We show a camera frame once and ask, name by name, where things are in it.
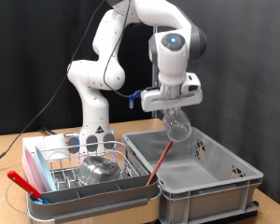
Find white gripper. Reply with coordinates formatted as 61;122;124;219
140;88;204;113

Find clear wine glass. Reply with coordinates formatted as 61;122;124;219
161;106;193;144

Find stainless steel bowl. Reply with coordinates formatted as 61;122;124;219
77;155;123;186

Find light blue plate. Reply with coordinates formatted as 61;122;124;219
34;145;58;192

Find vertical metal pole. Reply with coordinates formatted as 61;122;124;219
150;25;161;119

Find dark grey backdrop curtain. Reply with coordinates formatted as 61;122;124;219
157;0;280;211

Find grey plastic crate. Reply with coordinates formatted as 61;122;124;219
122;125;264;224

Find white box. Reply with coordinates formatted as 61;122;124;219
21;133;69;162

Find pink plate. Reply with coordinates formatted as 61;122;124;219
22;146;46;194

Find black backdrop curtain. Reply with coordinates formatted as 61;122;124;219
0;0;155;136

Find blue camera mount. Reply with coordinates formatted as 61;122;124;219
128;90;143;110

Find grey wire dish rack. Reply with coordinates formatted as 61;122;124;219
25;140;162;224

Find long black hanging cable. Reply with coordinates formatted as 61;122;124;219
0;0;134;166

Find black cables on table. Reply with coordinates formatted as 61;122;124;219
38;126;59;136

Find blue handled utensil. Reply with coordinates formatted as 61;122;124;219
32;196;50;205

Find red handled utensil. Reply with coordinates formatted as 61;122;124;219
7;170;43;200

